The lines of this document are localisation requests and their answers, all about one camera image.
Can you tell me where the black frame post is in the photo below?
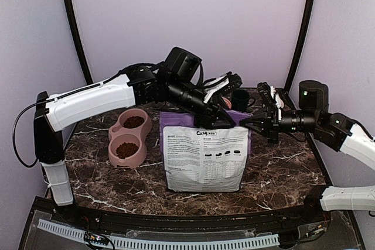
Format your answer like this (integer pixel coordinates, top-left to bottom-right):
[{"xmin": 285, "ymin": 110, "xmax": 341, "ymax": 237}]
[
  {"xmin": 64, "ymin": 0, "xmax": 93, "ymax": 85},
  {"xmin": 283, "ymin": 0, "xmax": 314, "ymax": 94}
]

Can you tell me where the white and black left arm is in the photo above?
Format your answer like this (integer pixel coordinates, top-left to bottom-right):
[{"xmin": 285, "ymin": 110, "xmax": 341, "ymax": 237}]
[{"xmin": 33, "ymin": 47, "xmax": 242, "ymax": 224}]

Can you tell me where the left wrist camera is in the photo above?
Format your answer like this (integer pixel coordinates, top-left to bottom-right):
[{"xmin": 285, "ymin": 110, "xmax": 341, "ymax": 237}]
[{"xmin": 202, "ymin": 71, "xmax": 243, "ymax": 104}]

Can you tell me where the white slotted cable duct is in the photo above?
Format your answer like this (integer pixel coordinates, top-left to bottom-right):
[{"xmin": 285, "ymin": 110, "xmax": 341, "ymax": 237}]
[{"xmin": 37, "ymin": 219, "xmax": 280, "ymax": 249}]

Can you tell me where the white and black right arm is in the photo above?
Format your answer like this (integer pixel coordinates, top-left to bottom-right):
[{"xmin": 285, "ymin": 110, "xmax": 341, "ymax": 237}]
[{"xmin": 240, "ymin": 80, "xmax": 374, "ymax": 223}]

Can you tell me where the black front table rail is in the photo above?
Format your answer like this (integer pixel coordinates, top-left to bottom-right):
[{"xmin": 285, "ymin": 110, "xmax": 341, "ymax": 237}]
[{"xmin": 52, "ymin": 203, "xmax": 332, "ymax": 235}]

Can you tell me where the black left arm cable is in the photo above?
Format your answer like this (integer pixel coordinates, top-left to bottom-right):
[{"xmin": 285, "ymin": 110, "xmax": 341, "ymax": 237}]
[{"xmin": 12, "ymin": 102, "xmax": 40, "ymax": 168}]

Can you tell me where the black right frame post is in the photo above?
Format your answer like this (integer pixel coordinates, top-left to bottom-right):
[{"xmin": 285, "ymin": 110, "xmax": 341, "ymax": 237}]
[{"xmin": 283, "ymin": 0, "xmax": 314, "ymax": 94}]

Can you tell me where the pink double pet bowl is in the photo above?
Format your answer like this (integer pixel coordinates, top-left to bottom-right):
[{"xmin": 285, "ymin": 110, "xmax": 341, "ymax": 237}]
[{"xmin": 108, "ymin": 108, "xmax": 152, "ymax": 169}]

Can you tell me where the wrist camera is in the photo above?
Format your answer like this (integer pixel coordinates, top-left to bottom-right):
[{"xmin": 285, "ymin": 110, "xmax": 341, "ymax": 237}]
[
  {"xmin": 202, "ymin": 71, "xmax": 243, "ymax": 104},
  {"xmin": 257, "ymin": 82, "xmax": 285, "ymax": 111}
]

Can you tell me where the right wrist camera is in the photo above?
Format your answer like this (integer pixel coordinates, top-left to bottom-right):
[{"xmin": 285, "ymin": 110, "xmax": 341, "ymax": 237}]
[{"xmin": 257, "ymin": 82, "xmax": 285, "ymax": 111}]

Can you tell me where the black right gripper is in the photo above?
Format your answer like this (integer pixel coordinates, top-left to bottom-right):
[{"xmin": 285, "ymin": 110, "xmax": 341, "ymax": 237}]
[{"xmin": 240, "ymin": 105, "xmax": 319, "ymax": 144}]

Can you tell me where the black left frame post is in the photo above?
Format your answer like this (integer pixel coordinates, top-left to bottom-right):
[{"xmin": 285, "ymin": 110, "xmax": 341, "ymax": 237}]
[{"xmin": 64, "ymin": 0, "xmax": 93, "ymax": 85}]

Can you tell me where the red patterned white bowl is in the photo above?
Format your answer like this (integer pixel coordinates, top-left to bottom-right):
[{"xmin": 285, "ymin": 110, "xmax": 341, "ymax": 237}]
[{"xmin": 222, "ymin": 97, "xmax": 232, "ymax": 109}]

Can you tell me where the brown pet food kibble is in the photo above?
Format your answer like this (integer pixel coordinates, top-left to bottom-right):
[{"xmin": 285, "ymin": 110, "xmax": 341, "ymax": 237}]
[{"xmin": 115, "ymin": 116, "xmax": 145, "ymax": 159}]

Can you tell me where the dark green mug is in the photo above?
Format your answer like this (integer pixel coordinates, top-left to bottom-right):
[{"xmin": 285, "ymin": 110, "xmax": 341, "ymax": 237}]
[{"xmin": 231, "ymin": 89, "xmax": 256, "ymax": 112}]

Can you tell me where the purple pet food bag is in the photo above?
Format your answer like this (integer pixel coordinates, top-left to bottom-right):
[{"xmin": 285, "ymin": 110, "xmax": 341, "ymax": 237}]
[{"xmin": 159, "ymin": 111, "xmax": 252, "ymax": 193}]

